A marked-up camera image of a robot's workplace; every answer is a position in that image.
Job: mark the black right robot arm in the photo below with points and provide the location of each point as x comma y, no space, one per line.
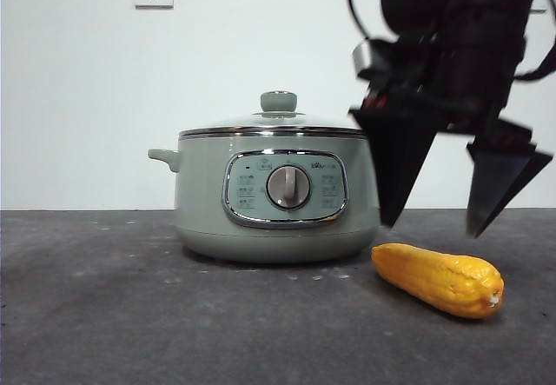
478,55

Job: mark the glass lid with green knob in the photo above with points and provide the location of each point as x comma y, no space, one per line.
278,101

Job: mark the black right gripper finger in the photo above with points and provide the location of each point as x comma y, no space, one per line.
397,163
499,185

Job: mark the yellow corn cob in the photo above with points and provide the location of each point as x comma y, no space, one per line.
434,278

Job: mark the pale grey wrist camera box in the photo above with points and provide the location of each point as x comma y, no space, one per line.
361,57

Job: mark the pale green electric pot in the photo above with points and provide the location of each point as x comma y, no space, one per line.
204,194

